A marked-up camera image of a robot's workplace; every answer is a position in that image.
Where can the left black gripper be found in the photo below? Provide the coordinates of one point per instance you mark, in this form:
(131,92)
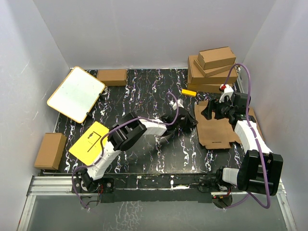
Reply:
(190,122)

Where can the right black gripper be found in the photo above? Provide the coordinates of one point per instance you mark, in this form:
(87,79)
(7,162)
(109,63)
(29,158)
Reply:
(215,106)

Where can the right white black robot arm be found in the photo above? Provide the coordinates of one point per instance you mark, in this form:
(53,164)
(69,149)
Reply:
(261,169)

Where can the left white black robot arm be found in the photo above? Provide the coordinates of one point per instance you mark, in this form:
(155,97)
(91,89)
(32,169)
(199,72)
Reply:
(124,134)

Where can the large stacked cardboard box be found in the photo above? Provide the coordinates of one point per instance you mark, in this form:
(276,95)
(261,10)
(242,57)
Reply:
(195,76)

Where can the top small stacked cardboard box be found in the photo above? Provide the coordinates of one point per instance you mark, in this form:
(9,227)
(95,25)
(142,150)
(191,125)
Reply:
(217,57)

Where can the small yellow block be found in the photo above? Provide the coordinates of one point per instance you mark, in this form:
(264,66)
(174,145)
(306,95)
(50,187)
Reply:
(188,93)

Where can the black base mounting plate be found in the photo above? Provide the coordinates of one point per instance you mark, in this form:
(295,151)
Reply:
(151,188)

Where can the yellow card with black drawing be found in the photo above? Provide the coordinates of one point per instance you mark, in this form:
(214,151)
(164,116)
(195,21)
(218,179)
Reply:
(88,147)

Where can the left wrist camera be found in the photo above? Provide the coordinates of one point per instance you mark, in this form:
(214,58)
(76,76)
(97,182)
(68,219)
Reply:
(175,105)

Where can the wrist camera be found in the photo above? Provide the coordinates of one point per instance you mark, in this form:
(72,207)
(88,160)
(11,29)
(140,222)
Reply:
(175,105)
(226,90)

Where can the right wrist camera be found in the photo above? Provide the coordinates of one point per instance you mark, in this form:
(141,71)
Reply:
(226,90)

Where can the white board with wooden frame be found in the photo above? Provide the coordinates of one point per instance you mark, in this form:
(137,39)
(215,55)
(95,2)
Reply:
(76,95)

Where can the aluminium frame rail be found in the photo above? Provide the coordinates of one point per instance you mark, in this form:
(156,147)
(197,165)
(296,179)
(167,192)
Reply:
(62,186)

